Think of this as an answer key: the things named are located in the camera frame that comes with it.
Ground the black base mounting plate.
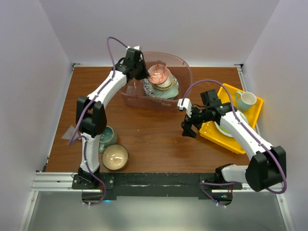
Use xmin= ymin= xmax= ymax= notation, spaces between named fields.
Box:
xmin=71 ymin=172 xmax=243 ymax=205

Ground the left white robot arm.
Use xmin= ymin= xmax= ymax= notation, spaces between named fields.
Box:
xmin=76 ymin=46 xmax=149 ymax=189

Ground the brown beige bowl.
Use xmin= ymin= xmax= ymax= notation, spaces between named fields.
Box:
xmin=102 ymin=144 xmax=129 ymax=171

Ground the aluminium frame rail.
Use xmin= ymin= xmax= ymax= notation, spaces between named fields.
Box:
xmin=19 ymin=172 xmax=83 ymax=231

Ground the light blue mug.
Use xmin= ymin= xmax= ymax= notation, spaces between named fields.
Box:
xmin=235 ymin=91 xmax=257 ymax=112

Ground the green plate white rim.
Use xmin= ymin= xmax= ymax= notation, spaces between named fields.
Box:
xmin=214 ymin=110 xmax=248 ymax=138

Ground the teal ceramic cup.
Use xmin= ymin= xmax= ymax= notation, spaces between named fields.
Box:
xmin=99 ymin=126 xmax=117 ymax=154

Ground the white cream bowl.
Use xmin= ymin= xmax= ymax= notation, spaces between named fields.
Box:
xmin=154 ymin=74 xmax=173 ymax=87

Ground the mint green rectangular dish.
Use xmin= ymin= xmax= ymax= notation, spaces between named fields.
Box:
xmin=153 ymin=77 xmax=179 ymax=99

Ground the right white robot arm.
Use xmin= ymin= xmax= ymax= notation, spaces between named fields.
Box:
xmin=177 ymin=90 xmax=287 ymax=194

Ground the yellow flower patterned bowl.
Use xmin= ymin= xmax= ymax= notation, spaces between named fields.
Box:
xmin=152 ymin=82 xmax=174 ymax=90

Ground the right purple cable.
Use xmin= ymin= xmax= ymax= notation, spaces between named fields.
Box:
xmin=181 ymin=79 xmax=288 ymax=194

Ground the blue floral plate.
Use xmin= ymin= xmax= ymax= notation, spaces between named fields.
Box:
xmin=142 ymin=77 xmax=180 ymax=99

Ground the yellow plastic tray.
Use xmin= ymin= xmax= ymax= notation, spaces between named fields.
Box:
xmin=199 ymin=83 xmax=263 ymax=154

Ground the pink translucent plastic bin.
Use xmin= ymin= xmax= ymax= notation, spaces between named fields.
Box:
xmin=119 ymin=52 xmax=193 ymax=111

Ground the red patterned bowl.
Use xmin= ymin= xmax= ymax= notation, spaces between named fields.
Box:
xmin=148 ymin=64 xmax=169 ymax=85

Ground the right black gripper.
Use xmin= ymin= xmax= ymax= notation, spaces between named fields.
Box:
xmin=181 ymin=104 xmax=210 ymax=138

